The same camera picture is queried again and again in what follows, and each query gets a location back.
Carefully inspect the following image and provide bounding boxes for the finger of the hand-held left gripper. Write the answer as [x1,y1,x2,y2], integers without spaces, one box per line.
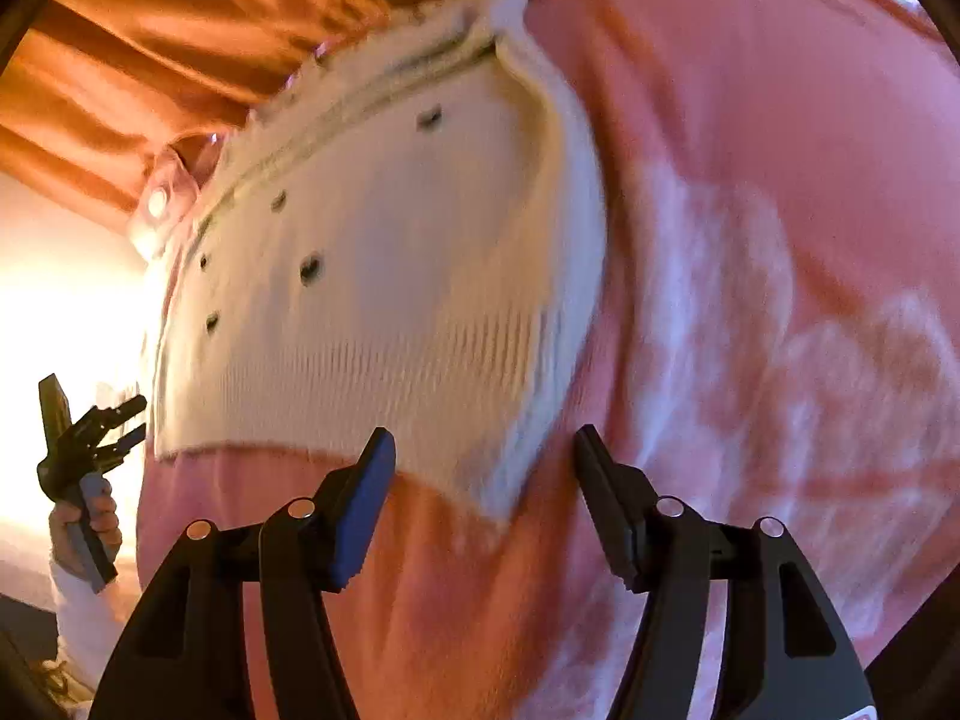
[84,394,149,436]
[91,422,149,467]

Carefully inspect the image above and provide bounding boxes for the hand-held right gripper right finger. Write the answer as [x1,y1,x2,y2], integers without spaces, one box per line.
[574,424,876,720]

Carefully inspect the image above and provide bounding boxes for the person's left forearm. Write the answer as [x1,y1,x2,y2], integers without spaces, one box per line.
[46,551,147,691]

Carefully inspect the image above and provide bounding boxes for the person's left hand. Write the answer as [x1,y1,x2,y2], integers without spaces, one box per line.
[48,490,123,584]

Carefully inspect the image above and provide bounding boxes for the pink patterned blanket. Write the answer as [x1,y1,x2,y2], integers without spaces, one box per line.
[135,0,960,720]

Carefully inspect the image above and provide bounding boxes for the pink translucent plastic object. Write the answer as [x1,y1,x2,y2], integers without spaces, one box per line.
[126,131,227,260]

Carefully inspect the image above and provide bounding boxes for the orange curtain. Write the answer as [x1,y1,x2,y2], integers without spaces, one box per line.
[0,0,496,217]

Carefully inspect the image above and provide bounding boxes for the white knit buttoned cardigan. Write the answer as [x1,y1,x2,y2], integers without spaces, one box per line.
[148,0,610,523]

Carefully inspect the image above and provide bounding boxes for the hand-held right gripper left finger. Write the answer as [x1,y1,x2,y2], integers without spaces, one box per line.
[88,427,397,720]

